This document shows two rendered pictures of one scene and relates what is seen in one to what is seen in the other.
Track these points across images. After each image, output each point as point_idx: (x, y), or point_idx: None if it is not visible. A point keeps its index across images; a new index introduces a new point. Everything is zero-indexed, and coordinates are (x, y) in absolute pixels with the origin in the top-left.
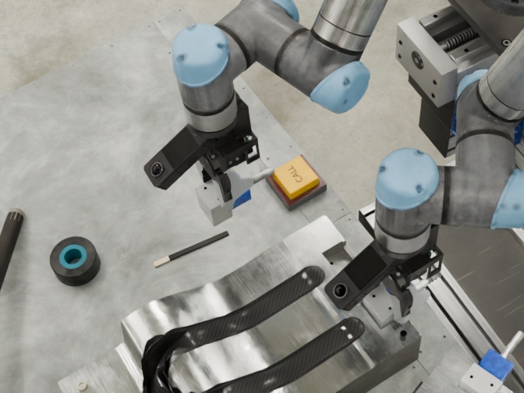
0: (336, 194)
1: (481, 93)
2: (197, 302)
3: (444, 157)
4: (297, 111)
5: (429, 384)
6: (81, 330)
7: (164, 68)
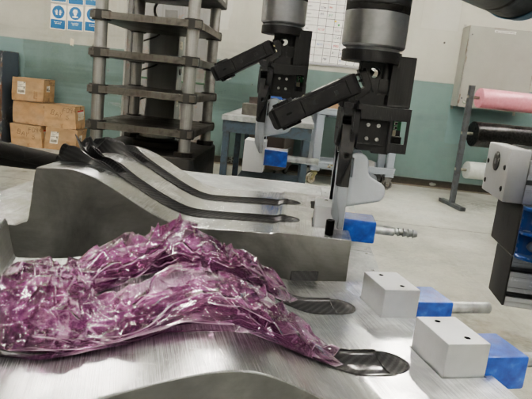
0: (368, 245)
1: None
2: (176, 171)
3: (501, 303)
4: None
5: (324, 283)
6: None
7: (305, 192)
